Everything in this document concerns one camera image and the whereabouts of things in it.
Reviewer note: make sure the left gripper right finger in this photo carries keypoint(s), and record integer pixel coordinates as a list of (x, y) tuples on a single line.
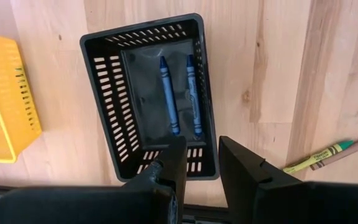
[(250, 193)]

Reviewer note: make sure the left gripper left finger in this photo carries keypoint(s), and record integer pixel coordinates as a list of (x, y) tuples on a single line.
[(163, 186)]

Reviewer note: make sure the green crayon with yellow wrapper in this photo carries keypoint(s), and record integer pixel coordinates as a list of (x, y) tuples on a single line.
[(319, 156)]

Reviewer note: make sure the black plastic basket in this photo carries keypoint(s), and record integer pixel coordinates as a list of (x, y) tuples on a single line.
[(148, 93)]

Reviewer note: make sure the blue crayon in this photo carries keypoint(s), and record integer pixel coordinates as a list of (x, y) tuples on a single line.
[(169, 96), (194, 96)]

